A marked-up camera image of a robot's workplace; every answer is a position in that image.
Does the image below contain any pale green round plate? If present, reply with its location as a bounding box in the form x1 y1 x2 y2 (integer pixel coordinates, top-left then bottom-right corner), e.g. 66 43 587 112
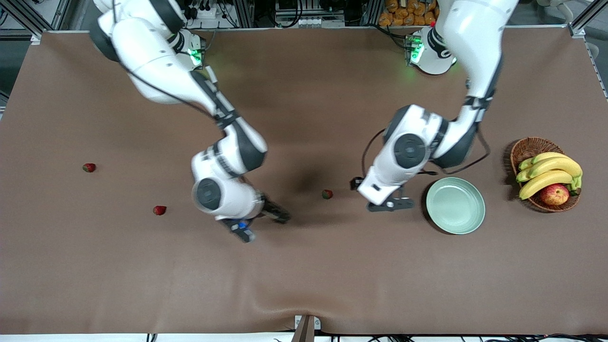
426 177 486 235

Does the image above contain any large table cover mat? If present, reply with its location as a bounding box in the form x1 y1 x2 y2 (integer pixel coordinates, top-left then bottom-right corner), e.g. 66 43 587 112
0 28 608 335

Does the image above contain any white terminal block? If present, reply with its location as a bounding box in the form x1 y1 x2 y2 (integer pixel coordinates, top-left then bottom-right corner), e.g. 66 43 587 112
293 18 346 28

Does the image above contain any brown wicker basket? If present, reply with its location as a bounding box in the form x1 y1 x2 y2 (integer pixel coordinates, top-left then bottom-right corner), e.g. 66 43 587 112
510 137 581 213

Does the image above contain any bag of orange bread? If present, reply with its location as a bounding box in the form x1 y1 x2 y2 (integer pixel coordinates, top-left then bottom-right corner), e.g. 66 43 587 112
379 0 438 27

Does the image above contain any yellow banana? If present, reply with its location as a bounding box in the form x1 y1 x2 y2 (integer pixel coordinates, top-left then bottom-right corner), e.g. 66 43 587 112
531 152 570 165
528 157 583 180
518 170 574 200

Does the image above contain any red apple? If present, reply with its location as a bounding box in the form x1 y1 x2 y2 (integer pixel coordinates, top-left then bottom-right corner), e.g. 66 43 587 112
540 183 570 207

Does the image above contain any white power strip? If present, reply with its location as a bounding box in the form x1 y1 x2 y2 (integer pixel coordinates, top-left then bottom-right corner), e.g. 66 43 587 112
186 6 220 20

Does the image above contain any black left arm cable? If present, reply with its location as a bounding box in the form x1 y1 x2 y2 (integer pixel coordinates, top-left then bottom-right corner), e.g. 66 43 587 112
361 85 491 179

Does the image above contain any metal table edge bracket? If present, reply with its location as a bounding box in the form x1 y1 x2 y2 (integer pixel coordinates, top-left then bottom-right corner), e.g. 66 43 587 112
291 314 322 342

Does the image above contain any aluminium frame post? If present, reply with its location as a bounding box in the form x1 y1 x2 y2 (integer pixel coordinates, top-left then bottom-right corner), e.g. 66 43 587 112
233 0 256 28
53 0 72 30
362 0 384 27

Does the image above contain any aluminium frame corner bar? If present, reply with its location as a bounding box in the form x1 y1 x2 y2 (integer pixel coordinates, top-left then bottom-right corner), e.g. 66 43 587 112
569 0 600 38

